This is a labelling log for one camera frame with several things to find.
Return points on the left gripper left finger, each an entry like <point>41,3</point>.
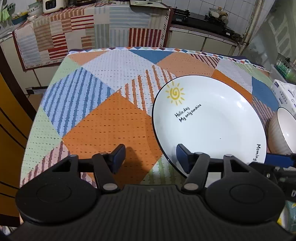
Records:
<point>105,165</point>

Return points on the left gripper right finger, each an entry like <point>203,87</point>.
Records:
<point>196,166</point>

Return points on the white sun plate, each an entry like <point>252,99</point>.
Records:
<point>206,115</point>

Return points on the white bowl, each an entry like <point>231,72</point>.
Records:
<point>281,133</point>

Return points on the patchwork tablecloth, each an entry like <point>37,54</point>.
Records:
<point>102,98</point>

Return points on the white tissue pack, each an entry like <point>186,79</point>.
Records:
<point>285,95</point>

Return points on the wooden folding chair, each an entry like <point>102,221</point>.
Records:
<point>17,116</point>

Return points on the green plastic basket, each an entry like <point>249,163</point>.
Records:
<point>285,68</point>

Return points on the striped counter cloth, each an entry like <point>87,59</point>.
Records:
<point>48,39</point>

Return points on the gas stove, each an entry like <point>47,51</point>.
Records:
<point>208,22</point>

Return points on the pot on stove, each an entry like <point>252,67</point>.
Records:
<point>219,14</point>

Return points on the cutting board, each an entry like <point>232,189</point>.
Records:
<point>149,4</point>

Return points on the white rice cooker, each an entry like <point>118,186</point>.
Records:
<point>50,6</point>

